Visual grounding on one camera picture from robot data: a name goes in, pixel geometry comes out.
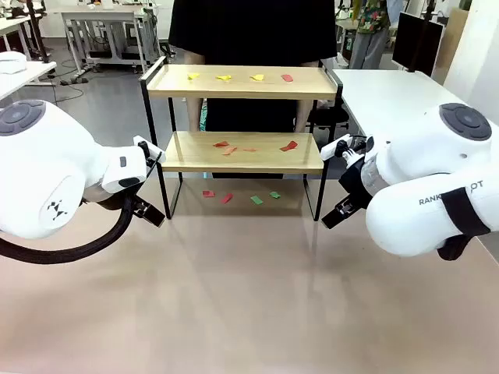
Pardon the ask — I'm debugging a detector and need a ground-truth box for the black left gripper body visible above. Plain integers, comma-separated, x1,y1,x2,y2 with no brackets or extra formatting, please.
122,193,152,218

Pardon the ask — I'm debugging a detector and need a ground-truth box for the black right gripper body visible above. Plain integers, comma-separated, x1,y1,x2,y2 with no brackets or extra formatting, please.
338,155,372,208

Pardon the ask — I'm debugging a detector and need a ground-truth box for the two-tier wooden black-framed shelf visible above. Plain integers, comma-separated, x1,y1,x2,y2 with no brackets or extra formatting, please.
139,56,344,222

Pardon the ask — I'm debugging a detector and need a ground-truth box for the person's right forearm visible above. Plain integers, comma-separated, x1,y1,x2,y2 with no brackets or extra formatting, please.
184,51,207,132

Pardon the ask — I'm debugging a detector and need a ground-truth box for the black office chair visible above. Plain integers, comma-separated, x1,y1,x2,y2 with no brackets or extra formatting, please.
306,99,350,136

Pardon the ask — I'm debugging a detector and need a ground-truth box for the large white table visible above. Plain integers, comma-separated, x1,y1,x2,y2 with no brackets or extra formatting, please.
332,69,499,136

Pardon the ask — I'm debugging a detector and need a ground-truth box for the black monitor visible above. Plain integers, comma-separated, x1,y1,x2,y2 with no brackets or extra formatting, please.
391,11,445,78

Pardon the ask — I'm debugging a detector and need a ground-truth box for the person in floral shirt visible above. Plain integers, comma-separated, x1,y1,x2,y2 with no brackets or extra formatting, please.
349,0,392,71

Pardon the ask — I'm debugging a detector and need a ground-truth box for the small white table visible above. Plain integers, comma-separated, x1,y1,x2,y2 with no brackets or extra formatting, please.
0,60,58,103

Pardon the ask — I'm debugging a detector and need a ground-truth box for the brown cardboard panel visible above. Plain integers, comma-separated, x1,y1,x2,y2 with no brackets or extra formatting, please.
433,7,472,85

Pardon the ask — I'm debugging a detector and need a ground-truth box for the person in black shirt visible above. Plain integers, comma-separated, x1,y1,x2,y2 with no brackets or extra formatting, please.
168,0,338,133

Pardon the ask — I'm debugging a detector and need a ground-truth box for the white bundle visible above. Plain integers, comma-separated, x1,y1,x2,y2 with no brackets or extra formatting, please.
0,50,28,75

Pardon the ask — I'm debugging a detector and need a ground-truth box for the black monitor pole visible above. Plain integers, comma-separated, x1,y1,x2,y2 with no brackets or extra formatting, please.
406,0,437,75

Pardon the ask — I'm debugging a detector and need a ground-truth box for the grey metal workbench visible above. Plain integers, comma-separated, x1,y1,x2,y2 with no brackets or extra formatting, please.
60,8,153,76

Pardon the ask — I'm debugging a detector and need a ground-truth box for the black stand pole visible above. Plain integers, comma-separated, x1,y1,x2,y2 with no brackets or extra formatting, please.
25,0,52,64

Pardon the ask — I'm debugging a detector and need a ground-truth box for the white background desk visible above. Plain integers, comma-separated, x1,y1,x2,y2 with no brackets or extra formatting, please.
0,15,46,62

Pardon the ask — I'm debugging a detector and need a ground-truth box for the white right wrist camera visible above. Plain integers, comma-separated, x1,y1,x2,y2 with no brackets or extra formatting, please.
320,133,376,164

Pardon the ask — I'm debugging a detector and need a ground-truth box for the black strap on right arm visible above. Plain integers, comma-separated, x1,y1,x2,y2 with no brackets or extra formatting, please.
436,186,492,262

